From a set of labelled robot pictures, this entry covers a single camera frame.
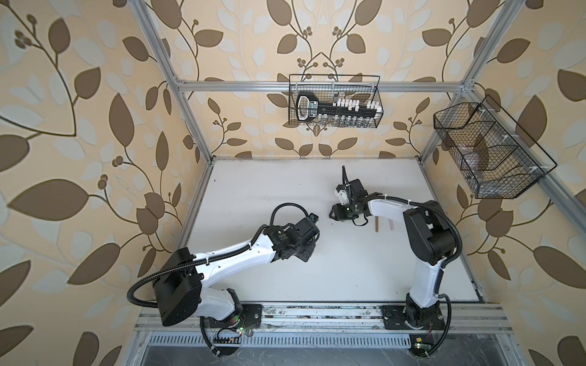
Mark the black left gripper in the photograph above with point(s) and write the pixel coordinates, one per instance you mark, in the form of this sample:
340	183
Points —
310	247

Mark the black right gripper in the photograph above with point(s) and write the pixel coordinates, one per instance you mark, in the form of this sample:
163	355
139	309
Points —
337	211

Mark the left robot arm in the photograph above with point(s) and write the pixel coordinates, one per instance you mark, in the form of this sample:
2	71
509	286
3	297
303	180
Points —
185	285

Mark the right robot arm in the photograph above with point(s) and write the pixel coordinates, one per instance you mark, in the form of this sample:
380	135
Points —
433	238

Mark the black tool in basket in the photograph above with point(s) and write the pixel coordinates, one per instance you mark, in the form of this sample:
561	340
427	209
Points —
308	108

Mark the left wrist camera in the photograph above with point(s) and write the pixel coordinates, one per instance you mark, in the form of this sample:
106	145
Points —
311	220

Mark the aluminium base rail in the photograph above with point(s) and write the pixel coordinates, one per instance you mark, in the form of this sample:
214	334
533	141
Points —
353	325

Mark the black wire basket centre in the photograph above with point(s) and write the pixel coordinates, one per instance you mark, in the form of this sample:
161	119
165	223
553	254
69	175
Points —
362	87

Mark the black wire basket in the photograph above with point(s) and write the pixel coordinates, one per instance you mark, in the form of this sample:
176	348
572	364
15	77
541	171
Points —
362	87
497	156

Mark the black wire basket right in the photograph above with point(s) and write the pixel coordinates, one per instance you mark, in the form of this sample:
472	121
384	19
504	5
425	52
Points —
497	156

